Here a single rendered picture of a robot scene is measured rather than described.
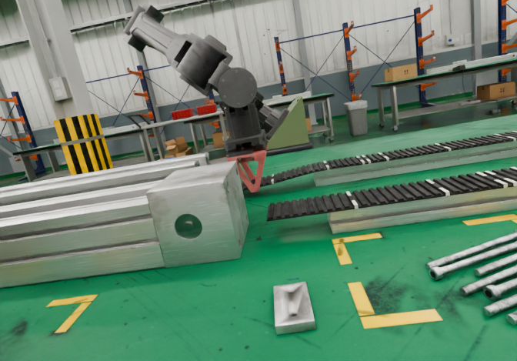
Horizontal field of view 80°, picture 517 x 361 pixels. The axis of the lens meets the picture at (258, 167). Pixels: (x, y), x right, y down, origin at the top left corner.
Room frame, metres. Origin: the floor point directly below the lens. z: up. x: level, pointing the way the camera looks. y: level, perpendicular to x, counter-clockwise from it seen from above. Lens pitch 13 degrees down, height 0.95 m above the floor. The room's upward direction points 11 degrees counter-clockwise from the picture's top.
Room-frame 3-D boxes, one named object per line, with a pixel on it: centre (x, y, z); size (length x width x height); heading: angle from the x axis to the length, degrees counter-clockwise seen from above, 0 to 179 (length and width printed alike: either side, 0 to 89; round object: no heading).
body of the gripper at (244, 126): (0.55, 0.01, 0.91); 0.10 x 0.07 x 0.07; 174
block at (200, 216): (0.39, 0.08, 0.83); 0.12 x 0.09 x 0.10; 173
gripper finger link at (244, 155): (0.54, 0.01, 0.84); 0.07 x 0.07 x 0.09; 84
